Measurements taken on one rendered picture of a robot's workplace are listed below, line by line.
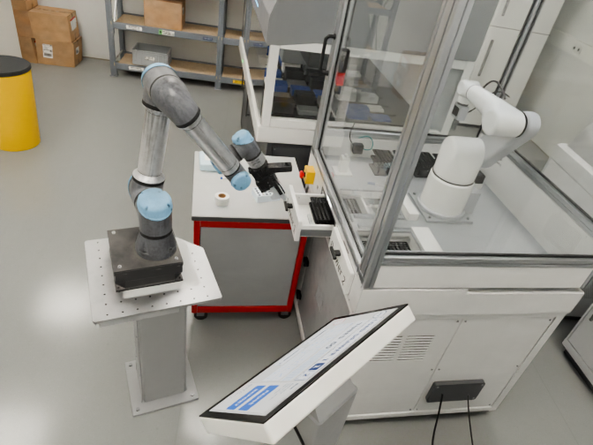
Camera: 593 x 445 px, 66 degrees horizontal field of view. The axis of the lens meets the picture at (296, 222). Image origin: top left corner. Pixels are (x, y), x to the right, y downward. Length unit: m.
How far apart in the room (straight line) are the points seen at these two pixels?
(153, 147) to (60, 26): 4.40
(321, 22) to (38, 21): 4.09
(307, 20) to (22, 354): 2.19
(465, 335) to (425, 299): 0.35
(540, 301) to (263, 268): 1.28
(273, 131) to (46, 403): 1.78
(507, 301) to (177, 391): 1.53
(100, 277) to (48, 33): 4.50
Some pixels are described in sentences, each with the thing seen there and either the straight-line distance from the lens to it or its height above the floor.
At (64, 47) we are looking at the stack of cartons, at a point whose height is 0.22.
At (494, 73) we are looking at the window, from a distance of 1.36.
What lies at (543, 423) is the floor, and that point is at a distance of 2.90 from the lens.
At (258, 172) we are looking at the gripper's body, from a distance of 1.89.
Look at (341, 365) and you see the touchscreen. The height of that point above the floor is 1.19.
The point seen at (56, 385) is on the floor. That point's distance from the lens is 2.53.
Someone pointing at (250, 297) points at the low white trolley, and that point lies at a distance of 2.53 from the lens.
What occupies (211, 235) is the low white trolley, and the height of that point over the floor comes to 0.64.
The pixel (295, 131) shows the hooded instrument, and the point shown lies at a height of 0.89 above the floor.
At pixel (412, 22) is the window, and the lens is 1.48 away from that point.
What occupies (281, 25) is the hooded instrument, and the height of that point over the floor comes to 1.47.
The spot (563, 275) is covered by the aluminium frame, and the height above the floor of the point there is 1.01.
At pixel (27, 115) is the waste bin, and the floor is 0.30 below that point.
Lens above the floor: 2.02
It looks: 36 degrees down
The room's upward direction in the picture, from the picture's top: 11 degrees clockwise
